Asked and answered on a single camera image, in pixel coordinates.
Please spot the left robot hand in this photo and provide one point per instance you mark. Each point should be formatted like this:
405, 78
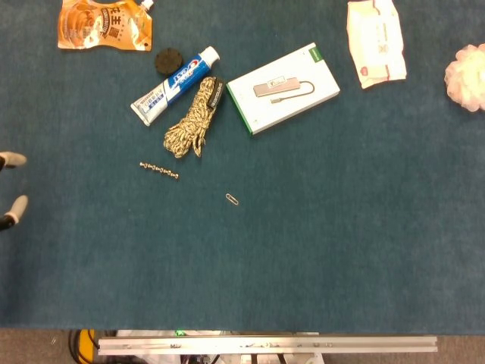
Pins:
15, 159

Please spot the small metal bead chain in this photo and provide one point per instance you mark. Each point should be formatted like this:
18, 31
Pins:
159, 170

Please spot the silver paper clip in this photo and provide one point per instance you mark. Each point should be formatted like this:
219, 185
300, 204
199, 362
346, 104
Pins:
232, 199

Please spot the orange spouted sauce pouch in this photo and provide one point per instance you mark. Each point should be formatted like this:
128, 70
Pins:
106, 23

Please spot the blue white toothpaste tube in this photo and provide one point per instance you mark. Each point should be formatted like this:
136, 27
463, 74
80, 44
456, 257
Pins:
178, 83

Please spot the black round disc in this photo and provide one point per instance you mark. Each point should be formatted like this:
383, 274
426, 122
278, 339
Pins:
169, 60

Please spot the blue table cloth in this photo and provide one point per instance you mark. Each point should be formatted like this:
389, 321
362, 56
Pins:
242, 227

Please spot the white usb hub box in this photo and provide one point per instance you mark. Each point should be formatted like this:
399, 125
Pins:
282, 89

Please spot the white wet wipes pack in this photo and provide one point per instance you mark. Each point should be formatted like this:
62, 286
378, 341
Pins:
375, 41

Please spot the pink mesh bath sponge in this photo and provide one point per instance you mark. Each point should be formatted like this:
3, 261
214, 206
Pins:
468, 77

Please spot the aluminium profile rail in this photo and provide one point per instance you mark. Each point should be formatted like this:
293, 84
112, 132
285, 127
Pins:
265, 344

